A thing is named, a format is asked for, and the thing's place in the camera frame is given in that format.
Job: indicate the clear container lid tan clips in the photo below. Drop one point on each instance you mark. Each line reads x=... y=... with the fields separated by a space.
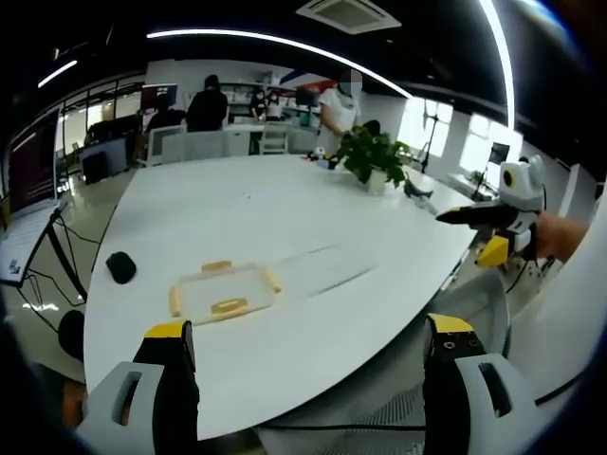
x=223 y=294

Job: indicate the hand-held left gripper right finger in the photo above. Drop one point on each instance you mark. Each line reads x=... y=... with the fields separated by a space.
x=488 y=403

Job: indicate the short ceiling light strip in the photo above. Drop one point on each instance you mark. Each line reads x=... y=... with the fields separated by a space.
x=57 y=73

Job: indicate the black computer mouse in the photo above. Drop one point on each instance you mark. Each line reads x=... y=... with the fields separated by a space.
x=120 y=267

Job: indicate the tripod stand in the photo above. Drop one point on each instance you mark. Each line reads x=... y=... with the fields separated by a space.
x=430 y=137

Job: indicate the black round stool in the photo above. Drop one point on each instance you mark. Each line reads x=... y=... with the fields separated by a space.
x=72 y=334

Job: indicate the dark monitor screen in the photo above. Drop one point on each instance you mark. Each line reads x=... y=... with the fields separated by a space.
x=160 y=97

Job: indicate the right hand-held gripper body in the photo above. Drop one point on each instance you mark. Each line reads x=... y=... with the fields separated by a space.
x=520 y=189

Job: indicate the grey shark toy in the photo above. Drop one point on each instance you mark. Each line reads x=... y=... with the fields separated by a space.
x=417 y=190

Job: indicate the ceiling air vent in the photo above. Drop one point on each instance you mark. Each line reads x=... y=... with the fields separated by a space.
x=348 y=13

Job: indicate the white mesh office chair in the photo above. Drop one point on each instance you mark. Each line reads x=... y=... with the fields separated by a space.
x=469 y=294

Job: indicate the person's right hand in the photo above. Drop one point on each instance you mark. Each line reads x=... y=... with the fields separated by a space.
x=562 y=234

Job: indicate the small toy figures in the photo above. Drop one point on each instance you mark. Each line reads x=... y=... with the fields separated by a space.
x=322 y=156

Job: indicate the curved ceiling light strip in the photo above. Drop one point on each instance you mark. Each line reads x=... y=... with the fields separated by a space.
x=502 y=52

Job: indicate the green potted plant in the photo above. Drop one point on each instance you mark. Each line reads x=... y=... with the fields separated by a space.
x=372 y=154

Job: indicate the long ceiling light strip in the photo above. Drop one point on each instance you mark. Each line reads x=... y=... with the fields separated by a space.
x=284 y=40

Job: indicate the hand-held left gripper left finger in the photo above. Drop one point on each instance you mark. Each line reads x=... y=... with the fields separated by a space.
x=116 y=403

